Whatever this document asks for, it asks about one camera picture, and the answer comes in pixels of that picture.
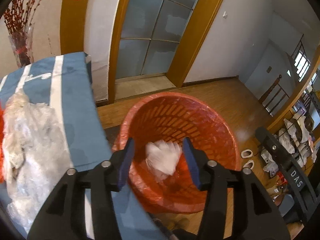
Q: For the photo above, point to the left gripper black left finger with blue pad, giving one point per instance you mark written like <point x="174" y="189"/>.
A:
<point x="62" y="215"/>

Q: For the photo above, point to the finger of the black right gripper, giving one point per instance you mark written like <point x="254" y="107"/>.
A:
<point x="303" y="188"/>

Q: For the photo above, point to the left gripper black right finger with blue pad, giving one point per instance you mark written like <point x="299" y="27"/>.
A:
<point x="255" y="215"/>

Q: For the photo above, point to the white paper trash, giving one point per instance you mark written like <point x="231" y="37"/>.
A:
<point x="162" y="158"/>

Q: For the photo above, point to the orange plastic bag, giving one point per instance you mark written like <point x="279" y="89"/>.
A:
<point x="1" y="149"/>

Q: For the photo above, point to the shoe rack with shoes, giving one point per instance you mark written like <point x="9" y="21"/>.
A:
<point x="297" y="130"/>

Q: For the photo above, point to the white slipper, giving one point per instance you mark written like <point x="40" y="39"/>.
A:
<point x="249" y="164"/>
<point x="247" y="153"/>

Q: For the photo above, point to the clear crumpled plastic bag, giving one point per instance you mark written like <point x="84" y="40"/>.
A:
<point x="35" y="156"/>

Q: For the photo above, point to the wooden stair railing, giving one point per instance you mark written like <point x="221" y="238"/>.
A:
<point x="273" y="97"/>

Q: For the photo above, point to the red plastic laundry basket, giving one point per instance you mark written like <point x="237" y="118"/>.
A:
<point x="171" y="117"/>

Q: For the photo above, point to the blue white striped cloth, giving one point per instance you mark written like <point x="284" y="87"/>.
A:
<point x="64" y="83"/>

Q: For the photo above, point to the glass vase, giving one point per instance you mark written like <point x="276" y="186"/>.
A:
<point x="22" y="46"/>

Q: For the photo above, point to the red berry branches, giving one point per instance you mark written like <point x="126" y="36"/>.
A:
<point x="20" y="14"/>

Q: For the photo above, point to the glass panel door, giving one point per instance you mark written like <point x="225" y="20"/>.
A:
<point x="151" y="33"/>

